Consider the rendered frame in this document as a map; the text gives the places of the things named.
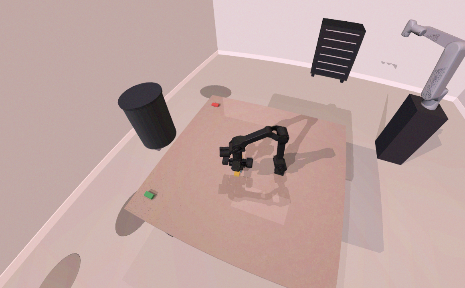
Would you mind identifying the green rectangular block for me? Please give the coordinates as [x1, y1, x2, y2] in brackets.
[144, 191, 154, 200]

